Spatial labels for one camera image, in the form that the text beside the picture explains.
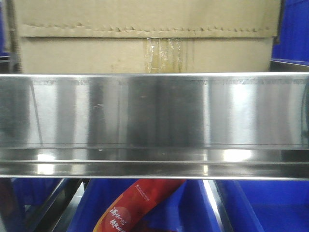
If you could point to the blue bin lower shelf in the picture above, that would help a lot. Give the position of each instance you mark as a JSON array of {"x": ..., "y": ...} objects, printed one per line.
[{"x": 251, "y": 206}]

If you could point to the red printed package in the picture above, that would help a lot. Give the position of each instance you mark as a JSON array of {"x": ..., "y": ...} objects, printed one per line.
[{"x": 134, "y": 203}]

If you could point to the stainless steel shelf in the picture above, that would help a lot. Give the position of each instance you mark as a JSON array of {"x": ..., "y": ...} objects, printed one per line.
[{"x": 59, "y": 131}]

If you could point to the worn brown cardboard box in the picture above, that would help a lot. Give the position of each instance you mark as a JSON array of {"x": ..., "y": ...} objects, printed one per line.
[{"x": 141, "y": 36}]

